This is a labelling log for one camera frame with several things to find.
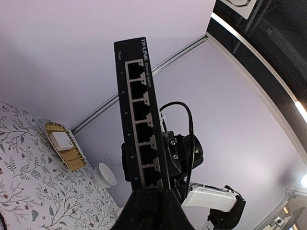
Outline floral table mat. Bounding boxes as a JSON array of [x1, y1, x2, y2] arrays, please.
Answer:
[[0, 103, 118, 230]]

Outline black network switch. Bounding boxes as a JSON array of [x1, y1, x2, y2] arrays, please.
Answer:
[[114, 37, 170, 190]]

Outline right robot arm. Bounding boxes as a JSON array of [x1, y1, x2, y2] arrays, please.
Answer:
[[162, 131, 246, 230]]

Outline right aluminium frame post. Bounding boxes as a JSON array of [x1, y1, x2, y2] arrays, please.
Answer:
[[71, 33, 209, 134]]

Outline woven bamboo tray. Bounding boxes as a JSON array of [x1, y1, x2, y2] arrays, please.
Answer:
[[45, 122, 86, 173]]

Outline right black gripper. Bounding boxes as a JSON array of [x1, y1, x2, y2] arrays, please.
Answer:
[[162, 131, 203, 199]]

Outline white square box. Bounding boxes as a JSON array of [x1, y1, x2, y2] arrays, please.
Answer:
[[49, 132, 73, 151]]

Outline white ceramic bowl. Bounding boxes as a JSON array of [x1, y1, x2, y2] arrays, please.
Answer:
[[93, 162, 117, 188]]

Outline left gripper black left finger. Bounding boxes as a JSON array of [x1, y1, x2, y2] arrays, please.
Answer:
[[111, 190, 156, 230]]

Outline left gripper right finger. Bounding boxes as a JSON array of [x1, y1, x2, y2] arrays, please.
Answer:
[[159, 190, 194, 230]]

